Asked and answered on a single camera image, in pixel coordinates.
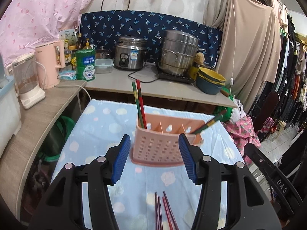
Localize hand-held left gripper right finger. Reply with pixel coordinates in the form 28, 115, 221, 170
178, 133, 281, 230

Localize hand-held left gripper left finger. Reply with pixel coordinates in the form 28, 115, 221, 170
29, 134, 131, 230

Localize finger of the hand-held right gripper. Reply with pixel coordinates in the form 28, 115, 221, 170
244, 143, 276, 180

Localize pink perforated utensil holder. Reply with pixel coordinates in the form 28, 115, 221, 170
131, 112, 205, 167

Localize green wooden chopstick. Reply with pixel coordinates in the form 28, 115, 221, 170
192, 115, 224, 135

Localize red and green chopsticks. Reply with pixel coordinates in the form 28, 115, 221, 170
131, 82, 146, 129

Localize pink floral cloth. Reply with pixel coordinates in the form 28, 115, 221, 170
223, 115, 262, 159

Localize blue patterned tablecloth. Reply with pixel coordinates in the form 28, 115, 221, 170
50, 98, 250, 230

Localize dark wooden chair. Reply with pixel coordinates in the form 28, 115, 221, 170
248, 91, 281, 135

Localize green bag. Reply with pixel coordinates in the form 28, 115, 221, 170
213, 93, 240, 122

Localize green plastic basin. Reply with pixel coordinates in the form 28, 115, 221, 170
38, 115, 77, 163

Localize grey countertop board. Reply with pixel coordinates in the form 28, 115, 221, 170
82, 61, 238, 109

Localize blue bowl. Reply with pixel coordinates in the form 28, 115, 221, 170
196, 75, 226, 95

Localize black induction cooker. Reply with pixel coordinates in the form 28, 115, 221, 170
153, 65, 195, 85

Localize yellow bowl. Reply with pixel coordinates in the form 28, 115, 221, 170
198, 67, 227, 84

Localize wooden curved countertop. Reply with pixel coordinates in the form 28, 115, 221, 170
0, 80, 87, 222

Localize rack of hanging clothes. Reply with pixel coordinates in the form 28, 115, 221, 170
269, 0, 307, 135

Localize clear lidded food container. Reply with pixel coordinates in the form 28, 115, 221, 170
94, 58, 114, 74

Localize blue packet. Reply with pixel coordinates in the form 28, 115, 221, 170
59, 70, 77, 80

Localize green tin can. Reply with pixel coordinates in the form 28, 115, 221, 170
75, 49, 96, 81

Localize brown loofah sponge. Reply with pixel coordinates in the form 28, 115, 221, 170
194, 52, 206, 65

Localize steel rice cooker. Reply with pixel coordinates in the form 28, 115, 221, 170
113, 36, 148, 71

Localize stainless steel steamer pot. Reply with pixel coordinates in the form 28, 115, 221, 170
156, 30, 205, 76

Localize small steel pot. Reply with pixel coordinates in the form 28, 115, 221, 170
95, 46, 113, 60

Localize beige curtain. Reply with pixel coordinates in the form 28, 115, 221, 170
203, 0, 288, 111

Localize pink electric kettle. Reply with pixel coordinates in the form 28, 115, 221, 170
35, 40, 66, 90

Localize white storage box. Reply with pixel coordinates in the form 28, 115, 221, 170
0, 53, 22, 159

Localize white glass kettle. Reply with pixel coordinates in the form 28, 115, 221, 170
7, 53, 46, 110

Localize white carton box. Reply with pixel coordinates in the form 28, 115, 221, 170
59, 29, 77, 44

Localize navy floral cloth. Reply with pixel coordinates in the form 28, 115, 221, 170
79, 10, 223, 69

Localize pink spotted curtain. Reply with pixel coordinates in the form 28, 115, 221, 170
0, 0, 108, 71

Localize white power cable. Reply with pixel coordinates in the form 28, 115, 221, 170
54, 83, 92, 101

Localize white cable with switch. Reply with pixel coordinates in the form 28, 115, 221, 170
225, 0, 237, 96

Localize black power cable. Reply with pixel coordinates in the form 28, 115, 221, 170
128, 60, 161, 84

